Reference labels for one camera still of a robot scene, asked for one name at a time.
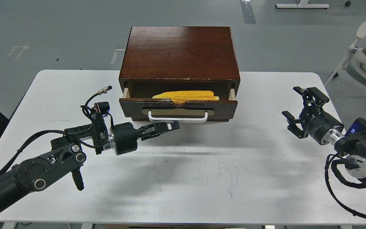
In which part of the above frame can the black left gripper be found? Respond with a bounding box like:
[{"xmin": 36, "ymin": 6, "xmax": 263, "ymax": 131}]
[{"xmin": 110, "ymin": 121, "xmax": 180, "ymax": 156}]

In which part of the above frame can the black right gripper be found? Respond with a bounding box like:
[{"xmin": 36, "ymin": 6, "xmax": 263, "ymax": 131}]
[{"xmin": 282, "ymin": 87, "xmax": 344, "ymax": 145}]

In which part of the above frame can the wooden drawer with white handle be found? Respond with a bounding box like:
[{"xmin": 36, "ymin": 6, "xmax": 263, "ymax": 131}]
[{"xmin": 119, "ymin": 88, "xmax": 238, "ymax": 123}]

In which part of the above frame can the yellow corn cob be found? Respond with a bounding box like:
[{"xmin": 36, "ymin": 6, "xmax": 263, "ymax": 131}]
[{"xmin": 152, "ymin": 90, "xmax": 219, "ymax": 104}]

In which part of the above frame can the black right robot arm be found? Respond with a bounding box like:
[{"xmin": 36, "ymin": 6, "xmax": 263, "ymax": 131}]
[{"xmin": 282, "ymin": 87, "xmax": 366, "ymax": 189}]

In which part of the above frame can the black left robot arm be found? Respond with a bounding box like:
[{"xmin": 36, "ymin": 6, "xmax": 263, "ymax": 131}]
[{"xmin": 0, "ymin": 86, "xmax": 180, "ymax": 213}]

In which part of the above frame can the dark wooden cabinet box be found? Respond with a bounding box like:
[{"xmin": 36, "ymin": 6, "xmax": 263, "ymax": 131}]
[{"xmin": 118, "ymin": 26, "xmax": 240, "ymax": 93}]

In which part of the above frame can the white table base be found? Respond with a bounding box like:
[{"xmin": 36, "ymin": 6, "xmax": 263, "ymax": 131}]
[{"xmin": 275, "ymin": 0, "xmax": 330, "ymax": 9}]

